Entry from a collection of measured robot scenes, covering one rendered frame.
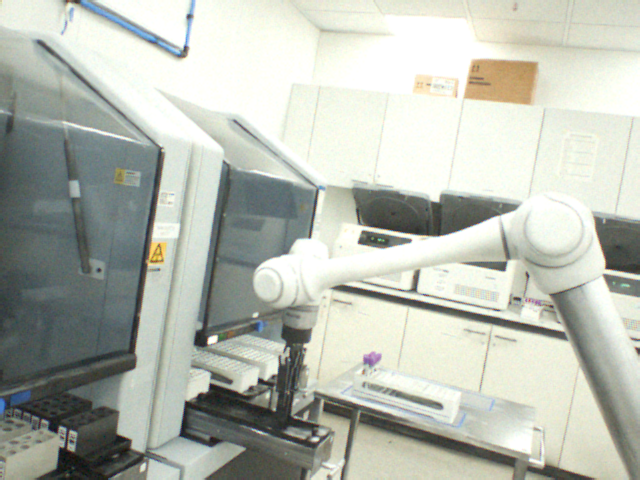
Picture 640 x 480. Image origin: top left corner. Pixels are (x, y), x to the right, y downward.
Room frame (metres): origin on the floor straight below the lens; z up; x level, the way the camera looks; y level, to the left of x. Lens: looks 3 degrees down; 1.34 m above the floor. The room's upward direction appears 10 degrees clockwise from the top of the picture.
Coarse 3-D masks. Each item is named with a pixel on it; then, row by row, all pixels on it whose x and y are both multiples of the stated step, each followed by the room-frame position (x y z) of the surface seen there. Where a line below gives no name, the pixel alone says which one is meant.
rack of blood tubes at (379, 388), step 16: (384, 384) 1.60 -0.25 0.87; (400, 384) 1.60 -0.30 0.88; (416, 384) 1.63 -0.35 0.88; (384, 400) 1.60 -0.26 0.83; (400, 400) 1.58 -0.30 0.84; (416, 400) 1.66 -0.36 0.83; (432, 400) 1.64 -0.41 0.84; (448, 400) 1.53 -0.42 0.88; (432, 416) 1.54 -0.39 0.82; (448, 416) 1.53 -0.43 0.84
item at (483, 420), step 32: (352, 384) 1.73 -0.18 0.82; (448, 384) 1.91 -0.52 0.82; (320, 416) 1.62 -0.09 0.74; (352, 416) 2.00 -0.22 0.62; (384, 416) 1.53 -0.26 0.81; (416, 416) 1.53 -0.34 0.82; (480, 416) 1.62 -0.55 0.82; (512, 416) 1.67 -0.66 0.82; (352, 448) 2.00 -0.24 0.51; (512, 448) 1.41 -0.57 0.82
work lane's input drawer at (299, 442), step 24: (192, 408) 1.36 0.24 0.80; (216, 408) 1.39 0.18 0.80; (240, 408) 1.42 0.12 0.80; (264, 408) 1.42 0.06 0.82; (216, 432) 1.33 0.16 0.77; (240, 432) 1.30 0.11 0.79; (264, 432) 1.29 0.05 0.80; (288, 432) 1.32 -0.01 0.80; (312, 432) 1.31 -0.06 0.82; (288, 456) 1.26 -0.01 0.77; (312, 456) 1.24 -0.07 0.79
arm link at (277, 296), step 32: (480, 224) 1.25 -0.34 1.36; (288, 256) 1.22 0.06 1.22; (352, 256) 1.21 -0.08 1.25; (384, 256) 1.22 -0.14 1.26; (416, 256) 1.24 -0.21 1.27; (448, 256) 1.25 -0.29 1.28; (480, 256) 1.24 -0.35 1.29; (256, 288) 1.17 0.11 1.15; (288, 288) 1.16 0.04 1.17; (320, 288) 1.20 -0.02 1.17
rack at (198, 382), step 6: (192, 372) 1.46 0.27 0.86; (198, 372) 1.46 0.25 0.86; (204, 372) 1.47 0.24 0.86; (192, 378) 1.40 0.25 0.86; (198, 378) 1.41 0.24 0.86; (204, 378) 1.44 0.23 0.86; (192, 384) 1.39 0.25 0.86; (198, 384) 1.41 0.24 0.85; (204, 384) 1.44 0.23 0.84; (192, 390) 1.39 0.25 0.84; (198, 390) 1.42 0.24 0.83; (204, 390) 1.45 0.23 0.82; (186, 396) 1.38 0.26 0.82; (192, 396) 1.40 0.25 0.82
